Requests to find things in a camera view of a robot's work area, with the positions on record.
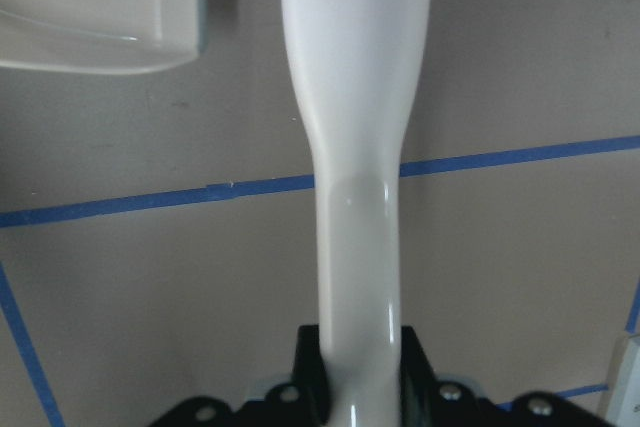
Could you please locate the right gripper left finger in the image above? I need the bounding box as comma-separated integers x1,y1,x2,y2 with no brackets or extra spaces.
292,324,332,417

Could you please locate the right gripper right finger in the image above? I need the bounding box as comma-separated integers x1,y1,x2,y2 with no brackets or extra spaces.
400,326,437,422

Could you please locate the beige hand brush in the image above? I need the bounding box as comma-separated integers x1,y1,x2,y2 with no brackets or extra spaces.
281,0,430,426

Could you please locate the beige plastic dustpan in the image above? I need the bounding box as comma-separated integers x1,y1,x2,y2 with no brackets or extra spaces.
1,0,207,75

